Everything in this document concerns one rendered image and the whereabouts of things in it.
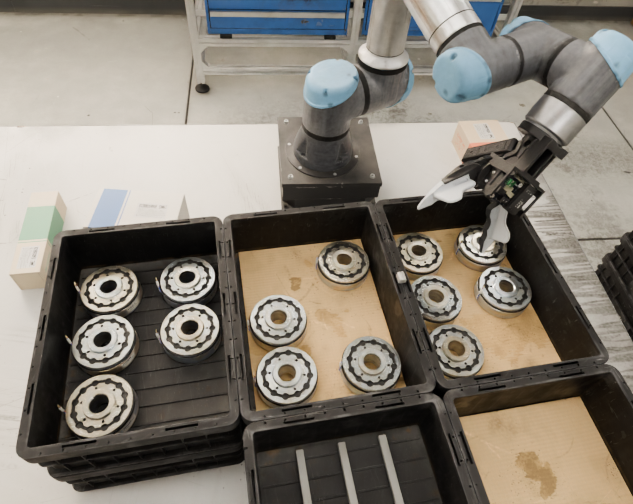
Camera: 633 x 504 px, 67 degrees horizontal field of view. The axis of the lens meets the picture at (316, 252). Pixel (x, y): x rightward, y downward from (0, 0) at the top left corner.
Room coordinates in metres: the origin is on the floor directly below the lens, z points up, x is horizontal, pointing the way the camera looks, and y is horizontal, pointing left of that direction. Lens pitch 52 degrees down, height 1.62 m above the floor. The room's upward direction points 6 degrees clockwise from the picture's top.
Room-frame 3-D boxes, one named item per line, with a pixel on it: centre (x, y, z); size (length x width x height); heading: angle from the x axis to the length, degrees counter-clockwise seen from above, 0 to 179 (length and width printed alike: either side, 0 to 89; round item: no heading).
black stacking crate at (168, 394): (0.37, 0.28, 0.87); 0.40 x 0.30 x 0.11; 15
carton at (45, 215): (0.65, 0.63, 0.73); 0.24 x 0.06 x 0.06; 13
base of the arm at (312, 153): (0.96, 0.01, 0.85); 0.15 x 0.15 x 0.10
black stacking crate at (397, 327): (0.45, -0.01, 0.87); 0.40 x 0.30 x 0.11; 15
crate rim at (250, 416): (0.45, -0.01, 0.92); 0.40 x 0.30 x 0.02; 15
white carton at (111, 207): (0.71, 0.42, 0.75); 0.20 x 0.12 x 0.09; 92
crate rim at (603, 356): (0.52, -0.30, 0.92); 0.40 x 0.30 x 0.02; 15
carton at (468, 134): (1.11, -0.45, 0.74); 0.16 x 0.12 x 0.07; 13
